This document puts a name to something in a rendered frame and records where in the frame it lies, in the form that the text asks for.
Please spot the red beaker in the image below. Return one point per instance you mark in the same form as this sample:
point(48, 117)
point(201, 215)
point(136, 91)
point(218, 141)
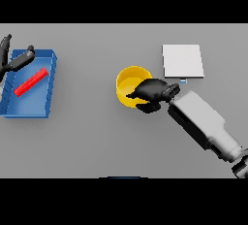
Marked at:
point(31, 81)

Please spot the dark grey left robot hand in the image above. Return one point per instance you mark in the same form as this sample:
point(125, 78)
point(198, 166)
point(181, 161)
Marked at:
point(17, 61)

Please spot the yellow bowl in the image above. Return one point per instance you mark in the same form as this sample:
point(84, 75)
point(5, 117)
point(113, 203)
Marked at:
point(128, 85)

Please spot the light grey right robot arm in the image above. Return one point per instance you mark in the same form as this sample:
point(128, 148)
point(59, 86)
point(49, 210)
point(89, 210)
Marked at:
point(203, 123)

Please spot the blue tray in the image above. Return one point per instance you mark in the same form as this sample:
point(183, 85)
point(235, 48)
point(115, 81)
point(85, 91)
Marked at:
point(30, 85)

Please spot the flat pale square scale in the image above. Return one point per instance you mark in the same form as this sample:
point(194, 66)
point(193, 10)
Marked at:
point(182, 60)

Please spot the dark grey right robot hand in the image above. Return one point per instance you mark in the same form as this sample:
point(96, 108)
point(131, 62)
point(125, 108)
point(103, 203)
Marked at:
point(154, 90)

